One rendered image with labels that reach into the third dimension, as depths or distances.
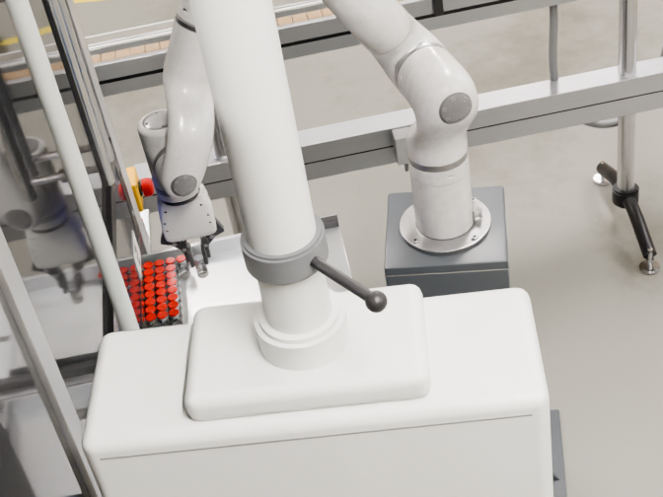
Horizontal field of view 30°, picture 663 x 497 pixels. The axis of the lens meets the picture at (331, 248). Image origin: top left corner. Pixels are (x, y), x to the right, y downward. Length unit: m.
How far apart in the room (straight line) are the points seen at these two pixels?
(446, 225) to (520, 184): 1.57
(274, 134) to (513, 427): 0.42
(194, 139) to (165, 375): 0.81
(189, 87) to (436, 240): 0.66
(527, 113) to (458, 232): 1.03
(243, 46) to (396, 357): 0.40
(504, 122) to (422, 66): 1.22
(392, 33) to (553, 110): 1.35
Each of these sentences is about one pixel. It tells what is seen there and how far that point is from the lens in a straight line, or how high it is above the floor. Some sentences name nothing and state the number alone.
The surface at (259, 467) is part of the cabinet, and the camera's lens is 1.36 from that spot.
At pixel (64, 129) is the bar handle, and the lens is 1.53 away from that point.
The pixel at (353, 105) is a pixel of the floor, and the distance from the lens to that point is 4.53.
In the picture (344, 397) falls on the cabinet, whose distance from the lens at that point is 1.29.
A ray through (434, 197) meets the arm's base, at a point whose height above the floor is 0.98.
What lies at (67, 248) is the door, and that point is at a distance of 1.80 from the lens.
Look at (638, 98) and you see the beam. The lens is 3.59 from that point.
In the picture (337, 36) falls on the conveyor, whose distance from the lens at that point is 3.22.
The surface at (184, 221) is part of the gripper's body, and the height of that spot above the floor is 1.10.
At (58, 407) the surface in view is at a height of 1.47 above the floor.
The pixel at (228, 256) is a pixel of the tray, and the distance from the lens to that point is 2.57.
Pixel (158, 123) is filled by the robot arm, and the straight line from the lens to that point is 2.21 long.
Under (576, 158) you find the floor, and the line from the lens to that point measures 4.17.
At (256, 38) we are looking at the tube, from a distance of 1.08.
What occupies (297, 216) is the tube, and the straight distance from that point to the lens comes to 1.19.
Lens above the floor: 2.51
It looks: 40 degrees down
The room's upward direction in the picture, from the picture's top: 11 degrees counter-clockwise
